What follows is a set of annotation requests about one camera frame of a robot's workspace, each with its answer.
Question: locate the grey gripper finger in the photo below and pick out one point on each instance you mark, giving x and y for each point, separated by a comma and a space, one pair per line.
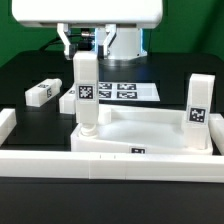
64, 31
110, 34

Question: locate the white fence block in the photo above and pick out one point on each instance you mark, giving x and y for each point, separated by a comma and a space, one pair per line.
7, 123
216, 126

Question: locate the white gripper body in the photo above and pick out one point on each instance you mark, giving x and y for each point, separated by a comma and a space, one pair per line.
88, 13

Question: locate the marker tag sheet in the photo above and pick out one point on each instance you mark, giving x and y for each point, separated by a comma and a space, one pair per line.
128, 91

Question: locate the white front fence bar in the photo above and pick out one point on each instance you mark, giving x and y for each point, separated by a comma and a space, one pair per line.
48, 164

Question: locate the white left fence block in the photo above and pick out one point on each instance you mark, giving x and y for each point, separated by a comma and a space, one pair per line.
7, 123

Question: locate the white right fence block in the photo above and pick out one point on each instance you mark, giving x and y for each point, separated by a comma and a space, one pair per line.
216, 126

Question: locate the white desk top tray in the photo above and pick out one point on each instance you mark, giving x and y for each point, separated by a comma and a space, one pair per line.
125, 129

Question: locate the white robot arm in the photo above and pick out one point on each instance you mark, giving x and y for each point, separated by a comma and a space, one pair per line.
127, 45

